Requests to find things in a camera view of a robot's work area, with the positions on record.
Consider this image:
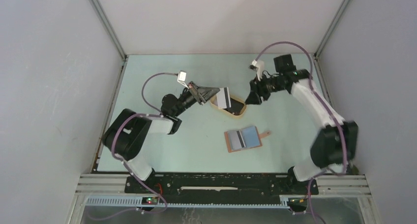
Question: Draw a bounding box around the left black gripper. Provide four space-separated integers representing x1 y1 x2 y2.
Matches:
174 81 220 117

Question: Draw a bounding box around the white card black stripe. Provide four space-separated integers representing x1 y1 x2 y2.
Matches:
226 130 246 151

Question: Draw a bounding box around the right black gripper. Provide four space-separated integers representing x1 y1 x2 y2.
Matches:
244 72 285 106

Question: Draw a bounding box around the aluminium frame rail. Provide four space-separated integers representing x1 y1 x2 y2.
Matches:
76 173 371 209

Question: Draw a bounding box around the brown leather card holder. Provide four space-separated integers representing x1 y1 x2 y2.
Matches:
224 126 271 153

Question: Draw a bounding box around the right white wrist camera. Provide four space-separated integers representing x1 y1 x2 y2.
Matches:
249 60 265 81

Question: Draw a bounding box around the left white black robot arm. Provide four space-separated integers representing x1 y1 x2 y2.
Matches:
101 82 220 193

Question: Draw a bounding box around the beige oval card tray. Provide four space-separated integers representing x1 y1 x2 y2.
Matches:
209 95 247 119

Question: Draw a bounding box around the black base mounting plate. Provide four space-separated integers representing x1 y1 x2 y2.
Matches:
144 172 319 205

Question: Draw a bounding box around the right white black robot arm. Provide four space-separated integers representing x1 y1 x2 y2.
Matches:
245 54 358 193

